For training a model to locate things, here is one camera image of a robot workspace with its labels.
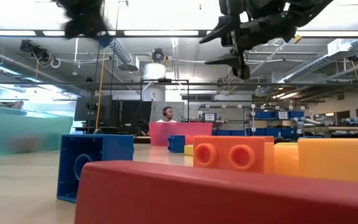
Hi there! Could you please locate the silver flexible duct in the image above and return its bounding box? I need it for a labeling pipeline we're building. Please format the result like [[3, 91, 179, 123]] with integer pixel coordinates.
[[106, 37, 133, 65]]

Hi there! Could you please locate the black hanging camera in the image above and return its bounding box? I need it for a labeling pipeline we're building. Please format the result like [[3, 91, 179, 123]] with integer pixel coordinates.
[[152, 48, 167, 63], [19, 39, 51, 63]]

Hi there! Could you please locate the small orange block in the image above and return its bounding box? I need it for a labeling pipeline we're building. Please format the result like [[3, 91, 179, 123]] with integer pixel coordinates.
[[193, 134, 275, 175]]

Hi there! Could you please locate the small blue block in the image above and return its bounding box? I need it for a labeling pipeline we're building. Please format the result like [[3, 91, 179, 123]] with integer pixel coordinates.
[[99, 33, 112, 48], [57, 133, 135, 205], [167, 134, 186, 154]]

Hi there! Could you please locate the silver duct pipe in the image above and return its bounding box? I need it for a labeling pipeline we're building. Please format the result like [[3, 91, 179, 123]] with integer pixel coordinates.
[[283, 39, 358, 84]]

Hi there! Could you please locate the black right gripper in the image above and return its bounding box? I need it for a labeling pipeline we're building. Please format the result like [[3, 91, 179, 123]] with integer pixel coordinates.
[[198, 12, 295, 80]]

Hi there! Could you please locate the black monitor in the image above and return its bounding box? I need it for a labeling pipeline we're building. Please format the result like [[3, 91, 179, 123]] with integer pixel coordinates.
[[74, 95, 113, 123]]

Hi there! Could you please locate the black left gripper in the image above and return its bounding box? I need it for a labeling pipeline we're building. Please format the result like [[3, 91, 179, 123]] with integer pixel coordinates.
[[53, 0, 111, 40]]

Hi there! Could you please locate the person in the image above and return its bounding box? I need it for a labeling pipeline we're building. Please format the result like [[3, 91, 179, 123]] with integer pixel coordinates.
[[155, 106, 178, 123]]

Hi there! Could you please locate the white cylindrical lamp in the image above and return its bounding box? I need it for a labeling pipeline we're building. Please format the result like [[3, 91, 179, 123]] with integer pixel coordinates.
[[143, 62, 167, 80]]

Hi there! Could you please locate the yellow hanging cable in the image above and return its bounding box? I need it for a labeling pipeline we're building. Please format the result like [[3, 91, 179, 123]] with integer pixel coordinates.
[[95, 49, 106, 131]]

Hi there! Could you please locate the long red block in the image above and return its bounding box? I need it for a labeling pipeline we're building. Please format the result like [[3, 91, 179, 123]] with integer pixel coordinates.
[[74, 160, 358, 224]]

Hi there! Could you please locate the red plastic bin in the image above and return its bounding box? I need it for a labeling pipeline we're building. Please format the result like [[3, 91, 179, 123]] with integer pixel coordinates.
[[149, 121, 214, 147]]

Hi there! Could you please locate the black horizontal rail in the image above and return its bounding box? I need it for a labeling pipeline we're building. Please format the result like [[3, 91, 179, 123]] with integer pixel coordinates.
[[0, 81, 358, 88]]

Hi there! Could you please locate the green translucent plastic bin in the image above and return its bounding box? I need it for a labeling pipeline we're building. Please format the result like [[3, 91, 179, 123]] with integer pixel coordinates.
[[0, 105, 74, 157]]

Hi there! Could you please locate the grey partition panel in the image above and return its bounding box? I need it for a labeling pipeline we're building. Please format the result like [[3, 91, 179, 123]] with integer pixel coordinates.
[[150, 101, 185, 123]]

